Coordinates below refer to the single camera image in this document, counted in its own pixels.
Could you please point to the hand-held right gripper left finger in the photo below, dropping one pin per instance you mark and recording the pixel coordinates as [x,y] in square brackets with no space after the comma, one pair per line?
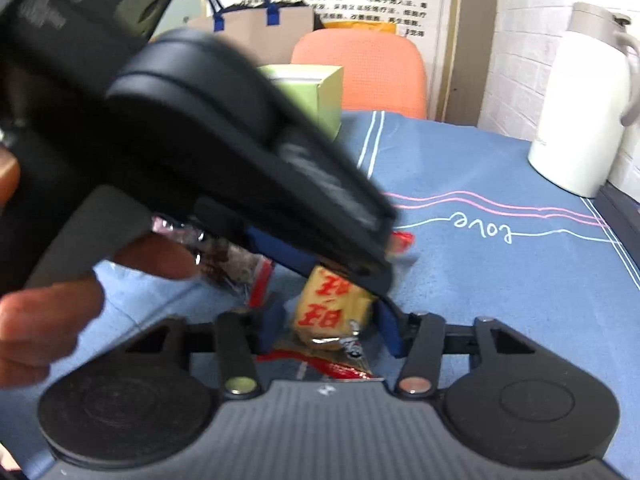
[272,325]

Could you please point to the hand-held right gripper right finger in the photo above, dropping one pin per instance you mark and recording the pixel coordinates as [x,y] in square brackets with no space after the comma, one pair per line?
[392,332]

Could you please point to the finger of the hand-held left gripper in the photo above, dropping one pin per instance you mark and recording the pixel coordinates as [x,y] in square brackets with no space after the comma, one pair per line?
[285,256]

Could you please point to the tan cake packet red print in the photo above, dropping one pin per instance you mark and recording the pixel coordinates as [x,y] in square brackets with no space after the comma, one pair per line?
[330,310]

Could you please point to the green cardboard box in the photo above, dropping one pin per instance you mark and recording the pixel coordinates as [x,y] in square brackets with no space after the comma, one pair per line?
[325,100]

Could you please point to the person's left hand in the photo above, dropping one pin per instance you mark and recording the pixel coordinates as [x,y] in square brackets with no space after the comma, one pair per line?
[40,325]

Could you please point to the clear packet dark snack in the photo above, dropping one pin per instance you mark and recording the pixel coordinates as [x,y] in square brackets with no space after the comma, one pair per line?
[220,260]

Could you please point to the biscuit sticks packet red edge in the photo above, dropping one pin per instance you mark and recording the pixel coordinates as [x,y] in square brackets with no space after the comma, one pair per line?
[401,244]

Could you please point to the blue striped tablecloth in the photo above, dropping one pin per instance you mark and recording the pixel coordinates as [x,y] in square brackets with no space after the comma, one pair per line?
[475,285]

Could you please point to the orange chair back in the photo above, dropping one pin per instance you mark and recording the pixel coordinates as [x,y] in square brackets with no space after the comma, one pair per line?
[370,75]

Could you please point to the white thermos jug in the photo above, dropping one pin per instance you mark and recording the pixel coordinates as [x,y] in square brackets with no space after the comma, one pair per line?
[575,125]

